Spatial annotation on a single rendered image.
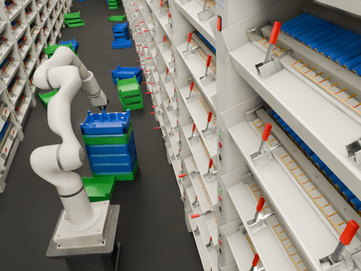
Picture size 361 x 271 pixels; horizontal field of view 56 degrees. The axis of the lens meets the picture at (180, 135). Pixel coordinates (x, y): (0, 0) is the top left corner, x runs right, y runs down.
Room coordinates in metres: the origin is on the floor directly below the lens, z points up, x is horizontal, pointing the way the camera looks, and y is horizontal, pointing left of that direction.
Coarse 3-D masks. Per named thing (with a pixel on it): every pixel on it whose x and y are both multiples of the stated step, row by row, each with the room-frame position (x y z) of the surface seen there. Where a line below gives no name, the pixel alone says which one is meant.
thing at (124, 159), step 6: (132, 150) 2.03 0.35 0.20; (90, 156) 1.96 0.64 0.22; (102, 156) 1.96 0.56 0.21; (108, 156) 1.95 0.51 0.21; (114, 156) 1.95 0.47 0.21; (120, 156) 1.94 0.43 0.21; (126, 156) 1.94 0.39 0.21; (132, 156) 2.00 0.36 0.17; (90, 162) 1.96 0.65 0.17; (96, 162) 1.96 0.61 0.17; (102, 162) 1.96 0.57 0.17; (108, 162) 1.95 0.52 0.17; (114, 162) 1.95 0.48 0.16; (120, 162) 1.95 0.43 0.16; (126, 162) 1.94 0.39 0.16
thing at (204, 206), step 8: (184, 152) 1.41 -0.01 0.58; (184, 160) 1.40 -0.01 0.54; (192, 160) 1.38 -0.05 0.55; (192, 168) 1.32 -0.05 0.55; (200, 176) 1.24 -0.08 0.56; (200, 184) 1.19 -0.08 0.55; (200, 192) 1.14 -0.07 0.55; (200, 200) 1.10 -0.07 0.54; (208, 208) 1.04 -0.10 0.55; (216, 216) 0.98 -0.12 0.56; (208, 224) 0.96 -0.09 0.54; (216, 232) 0.91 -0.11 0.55; (216, 240) 0.87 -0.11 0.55; (216, 248) 0.81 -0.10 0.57
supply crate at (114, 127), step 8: (88, 112) 2.14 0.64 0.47; (120, 112) 2.14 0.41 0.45; (128, 112) 2.12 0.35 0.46; (88, 120) 2.12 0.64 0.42; (96, 120) 2.14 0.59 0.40; (104, 120) 2.14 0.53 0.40; (112, 120) 2.13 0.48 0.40; (120, 120) 2.12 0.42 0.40; (128, 120) 2.06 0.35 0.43; (88, 128) 1.96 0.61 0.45; (96, 128) 1.96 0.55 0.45; (104, 128) 1.95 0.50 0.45; (112, 128) 1.95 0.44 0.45; (120, 128) 1.94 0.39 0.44
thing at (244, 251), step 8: (232, 224) 0.72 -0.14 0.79; (240, 224) 0.73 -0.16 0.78; (224, 232) 0.72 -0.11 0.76; (232, 232) 0.72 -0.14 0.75; (240, 232) 0.72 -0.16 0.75; (232, 240) 0.70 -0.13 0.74; (240, 240) 0.69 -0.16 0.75; (248, 240) 0.68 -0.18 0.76; (232, 248) 0.67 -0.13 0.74; (240, 248) 0.66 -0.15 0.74; (248, 248) 0.66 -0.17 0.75; (240, 256) 0.64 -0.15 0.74; (248, 256) 0.63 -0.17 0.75; (256, 256) 0.57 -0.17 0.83; (240, 264) 0.62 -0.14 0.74; (248, 264) 0.61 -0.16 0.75; (256, 264) 0.56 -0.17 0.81
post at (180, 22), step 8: (176, 8) 1.41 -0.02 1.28; (176, 16) 1.41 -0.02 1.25; (176, 24) 1.41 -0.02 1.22; (184, 24) 1.42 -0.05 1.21; (176, 32) 1.41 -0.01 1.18; (176, 56) 1.41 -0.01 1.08; (176, 64) 1.42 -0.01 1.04; (184, 64) 1.42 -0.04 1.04; (176, 72) 1.44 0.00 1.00; (184, 72) 1.42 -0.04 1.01; (176, 88) 1.47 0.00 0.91; (184, 104) 1.42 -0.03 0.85; (184, 112) 1.42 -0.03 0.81; (184, 136) 1.41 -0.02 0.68; (184, 144) 1.41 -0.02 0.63; (184, 168) 1.41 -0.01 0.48; (184, 208) 1.50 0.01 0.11
